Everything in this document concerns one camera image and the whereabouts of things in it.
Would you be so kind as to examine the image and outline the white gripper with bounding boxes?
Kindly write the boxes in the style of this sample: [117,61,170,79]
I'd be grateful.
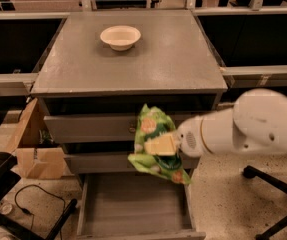
[144,116,203,158]

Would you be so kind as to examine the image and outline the green rice chip bag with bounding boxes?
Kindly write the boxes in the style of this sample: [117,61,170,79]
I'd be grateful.
[128,105,191,184]

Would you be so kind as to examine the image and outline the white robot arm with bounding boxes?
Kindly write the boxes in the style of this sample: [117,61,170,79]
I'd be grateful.
[144,89,287,157]

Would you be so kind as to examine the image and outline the grey top drawer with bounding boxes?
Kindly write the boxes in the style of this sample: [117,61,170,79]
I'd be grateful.
[44,113,138,144]

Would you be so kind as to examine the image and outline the grey drawer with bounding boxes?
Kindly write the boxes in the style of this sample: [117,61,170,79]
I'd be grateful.
[63,148,203,175]
[44,113,138,144]
[77,172,206,240]

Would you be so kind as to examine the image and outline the grey bottom drawer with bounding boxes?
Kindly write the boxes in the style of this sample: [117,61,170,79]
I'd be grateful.
[77,172,206,240]

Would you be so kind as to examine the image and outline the grey middle drawer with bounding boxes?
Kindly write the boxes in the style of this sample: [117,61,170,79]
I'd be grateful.
[63,148,203,175]

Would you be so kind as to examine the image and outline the grey drawer cabinet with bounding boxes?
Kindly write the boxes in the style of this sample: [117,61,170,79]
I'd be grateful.
[29,9,228,240]

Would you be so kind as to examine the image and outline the white bowl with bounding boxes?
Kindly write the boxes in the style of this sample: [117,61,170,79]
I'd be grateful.
[100,25,141,51]

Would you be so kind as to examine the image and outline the brown cardboard box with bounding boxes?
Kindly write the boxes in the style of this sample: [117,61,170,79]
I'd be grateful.
[5,99,66,180]

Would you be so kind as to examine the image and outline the black office chair right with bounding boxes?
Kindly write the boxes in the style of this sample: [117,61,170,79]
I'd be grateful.
[242,150,287,240]

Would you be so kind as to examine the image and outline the round metal lid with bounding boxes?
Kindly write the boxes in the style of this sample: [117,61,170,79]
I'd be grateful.
[0,203,13,215]

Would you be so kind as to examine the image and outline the black cable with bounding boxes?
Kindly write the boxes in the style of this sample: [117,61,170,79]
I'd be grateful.
[13,184,67,240]

